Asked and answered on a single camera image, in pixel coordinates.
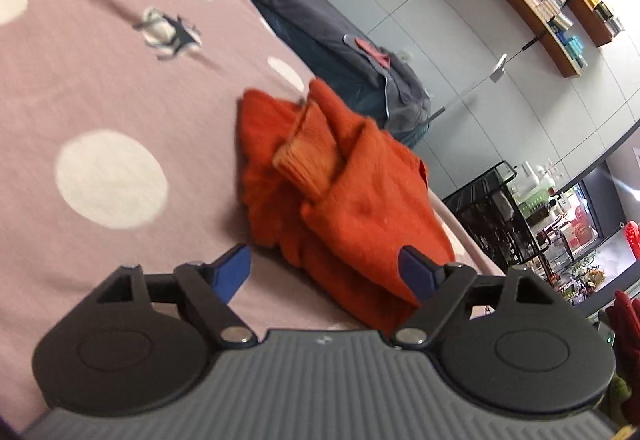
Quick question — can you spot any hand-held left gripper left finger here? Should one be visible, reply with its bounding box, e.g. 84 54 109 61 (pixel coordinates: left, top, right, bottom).
97 242 258 348

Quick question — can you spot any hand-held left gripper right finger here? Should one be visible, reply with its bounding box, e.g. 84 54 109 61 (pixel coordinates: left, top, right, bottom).
390 245 561 350

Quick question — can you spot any orange knit sweater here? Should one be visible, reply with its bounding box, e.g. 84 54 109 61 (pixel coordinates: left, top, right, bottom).
235 79 457 336

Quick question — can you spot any dark red folded sweater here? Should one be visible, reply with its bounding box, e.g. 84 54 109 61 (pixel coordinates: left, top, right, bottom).
612 290 640 373

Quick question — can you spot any cluttered shelf unit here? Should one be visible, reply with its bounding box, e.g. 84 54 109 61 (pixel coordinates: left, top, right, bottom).
537 190 608 307

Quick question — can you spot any red perforated object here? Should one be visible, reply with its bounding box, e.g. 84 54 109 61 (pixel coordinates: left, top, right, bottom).
625 220 640 262

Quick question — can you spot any group of bottles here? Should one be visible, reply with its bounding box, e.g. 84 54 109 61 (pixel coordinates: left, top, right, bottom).
514 161 562 203

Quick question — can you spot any pink polka dot blanket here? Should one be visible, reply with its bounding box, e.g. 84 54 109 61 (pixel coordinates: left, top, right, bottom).
0 0 506 432

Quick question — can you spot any dark grey quilt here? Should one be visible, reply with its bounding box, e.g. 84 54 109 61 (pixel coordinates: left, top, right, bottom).
205 0 433 133

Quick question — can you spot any black wire rack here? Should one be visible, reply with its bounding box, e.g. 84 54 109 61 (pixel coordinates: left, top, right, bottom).
442 161 556 282

